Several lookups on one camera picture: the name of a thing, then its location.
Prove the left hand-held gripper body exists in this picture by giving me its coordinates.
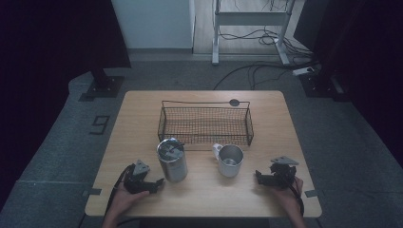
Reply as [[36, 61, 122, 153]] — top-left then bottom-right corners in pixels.
[[123, 160, 160, 195]]

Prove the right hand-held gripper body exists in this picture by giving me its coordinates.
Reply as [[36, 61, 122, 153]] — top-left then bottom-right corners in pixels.
[[264, 155, 300, 190]]

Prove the steel tumbler with lid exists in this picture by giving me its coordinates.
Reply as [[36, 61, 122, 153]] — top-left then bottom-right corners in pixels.
[[156, 137, 188, 183]]

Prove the white enamel mug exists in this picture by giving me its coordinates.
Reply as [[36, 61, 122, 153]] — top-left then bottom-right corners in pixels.
[[212, 142, 245, 179]]

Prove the black wire mesh basket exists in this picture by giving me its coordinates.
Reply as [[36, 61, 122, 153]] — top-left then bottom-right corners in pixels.
[[157, 100, 255, 147]]

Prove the person's left hand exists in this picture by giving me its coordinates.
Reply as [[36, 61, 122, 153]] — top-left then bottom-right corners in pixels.
[[107, 184, 150, 219]]

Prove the person's right hand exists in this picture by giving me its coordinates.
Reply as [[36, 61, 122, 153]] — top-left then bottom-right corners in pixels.
[[271, 176, 305, 217]]

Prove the white power strip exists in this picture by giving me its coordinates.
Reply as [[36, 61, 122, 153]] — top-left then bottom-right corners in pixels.
[[292, 66, 316, 77]]

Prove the dark curtain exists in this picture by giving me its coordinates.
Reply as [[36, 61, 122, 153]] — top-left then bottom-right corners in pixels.
[[0, 0, 132, 203], [293, 0, 403, 167]]

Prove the white cabinet panel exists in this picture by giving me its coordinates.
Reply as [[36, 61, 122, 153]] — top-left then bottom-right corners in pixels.
[[110, 0, 196, 50]]

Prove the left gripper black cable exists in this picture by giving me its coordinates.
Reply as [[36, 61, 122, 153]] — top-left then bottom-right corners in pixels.
[[80, 163, 136, 228]]

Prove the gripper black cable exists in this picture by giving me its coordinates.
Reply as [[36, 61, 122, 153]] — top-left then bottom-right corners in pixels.
[[80, 163, 136, 228], [284, 175, 306, 217]]

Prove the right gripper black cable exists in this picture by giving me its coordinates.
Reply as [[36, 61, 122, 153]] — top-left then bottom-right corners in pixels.
[[284, 175, 306, 217]]

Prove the black stand with base plate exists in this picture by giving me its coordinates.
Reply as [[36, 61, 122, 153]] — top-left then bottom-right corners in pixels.
[[85, 67, 125, 99], [298, 70, 346, 100]]

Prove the long black floor cable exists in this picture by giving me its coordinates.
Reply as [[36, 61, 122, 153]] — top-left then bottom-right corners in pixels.
[[212, 61, 321, 91]]

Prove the tangle of floor cables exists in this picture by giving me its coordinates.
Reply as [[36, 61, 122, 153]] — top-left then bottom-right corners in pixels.
[[218, 27, 317, 65]]

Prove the white metal desk frame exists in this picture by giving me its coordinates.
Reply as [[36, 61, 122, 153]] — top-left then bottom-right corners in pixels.
[[211, 0, 297, 67]]

